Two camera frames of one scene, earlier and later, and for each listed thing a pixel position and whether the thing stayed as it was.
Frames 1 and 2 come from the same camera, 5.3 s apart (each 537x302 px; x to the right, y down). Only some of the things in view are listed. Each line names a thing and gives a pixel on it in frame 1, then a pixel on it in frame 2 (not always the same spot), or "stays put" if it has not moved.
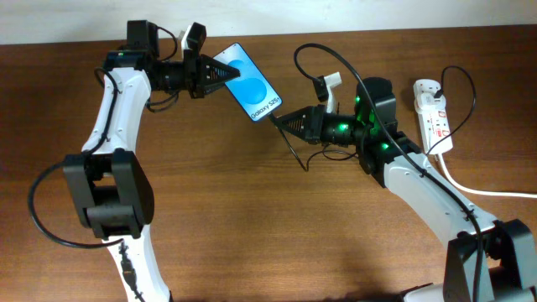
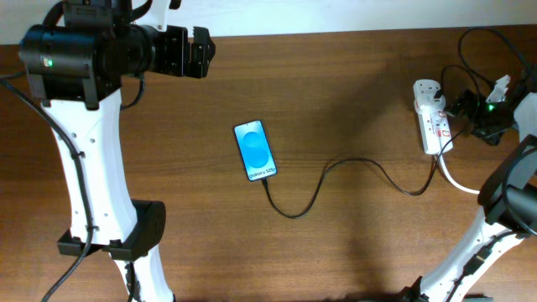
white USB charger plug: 426,103 stays put
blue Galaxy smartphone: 250,90 to 255,150
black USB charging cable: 315,158 to 319,189
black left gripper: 200,82 to 179,65
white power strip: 434,123 stays put
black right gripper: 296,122 to 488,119
